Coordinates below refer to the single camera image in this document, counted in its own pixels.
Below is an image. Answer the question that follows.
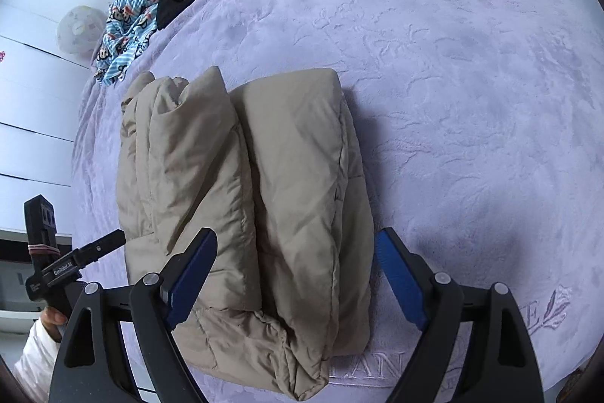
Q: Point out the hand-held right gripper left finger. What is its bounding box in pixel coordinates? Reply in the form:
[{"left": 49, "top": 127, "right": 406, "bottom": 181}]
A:
[{"left": 49, "top": 227, "right": 219, "bottom": 403}]

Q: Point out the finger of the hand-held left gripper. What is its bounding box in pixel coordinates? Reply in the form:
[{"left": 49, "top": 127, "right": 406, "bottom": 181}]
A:
[{"left": 71, "top": 229, "right": 126, "bottom": 268}]

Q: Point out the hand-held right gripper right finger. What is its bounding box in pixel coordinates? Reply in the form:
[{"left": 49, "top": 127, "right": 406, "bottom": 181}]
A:
[{"left": 374, "top": 227, "right": 541, "bottom": 403}]

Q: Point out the beige quilted down jacket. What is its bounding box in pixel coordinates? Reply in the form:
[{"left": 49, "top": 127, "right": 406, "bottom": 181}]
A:
[{"left": 116, "top": 65, "right": 376, "bottom": 402}]

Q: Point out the person's left hand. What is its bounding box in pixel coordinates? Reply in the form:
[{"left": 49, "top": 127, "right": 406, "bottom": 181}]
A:
[{"left": 40, "top": 307, "right": 68, "bottom": 331}]

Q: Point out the white cabinet with flower stickers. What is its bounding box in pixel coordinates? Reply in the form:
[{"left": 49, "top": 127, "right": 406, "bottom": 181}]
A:
[{"left": 0, "top": 2, "right": 91, "bottom": 264}]

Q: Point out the purple embossed blanket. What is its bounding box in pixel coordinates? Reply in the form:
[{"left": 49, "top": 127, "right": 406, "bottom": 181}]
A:
[{"left": 71, "top": 0, "right": 600, "bottom": 403}]

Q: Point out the blue monkey print garment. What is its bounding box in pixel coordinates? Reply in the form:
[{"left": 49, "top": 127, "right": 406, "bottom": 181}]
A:
[{"left": 92, "top": 0, "right": 165, "bottom": 86}]

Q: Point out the white round dotted lamp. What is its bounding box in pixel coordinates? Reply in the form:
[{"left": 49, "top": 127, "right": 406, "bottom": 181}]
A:
[{"left": 57, "top": 5, "right": 105, "bottom": 57}]

